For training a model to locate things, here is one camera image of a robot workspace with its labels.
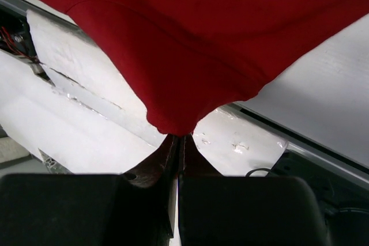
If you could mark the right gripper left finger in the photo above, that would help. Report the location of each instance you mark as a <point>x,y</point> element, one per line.
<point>133,208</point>

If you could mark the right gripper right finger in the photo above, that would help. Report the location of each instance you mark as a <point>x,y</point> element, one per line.
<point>234,210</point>

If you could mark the dark red t shirt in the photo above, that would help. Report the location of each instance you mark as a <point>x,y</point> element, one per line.
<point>185,58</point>

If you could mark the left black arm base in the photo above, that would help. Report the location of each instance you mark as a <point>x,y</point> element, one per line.
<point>15,35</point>

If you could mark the shiny taped white panel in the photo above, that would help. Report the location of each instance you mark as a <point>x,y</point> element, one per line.
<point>84,115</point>

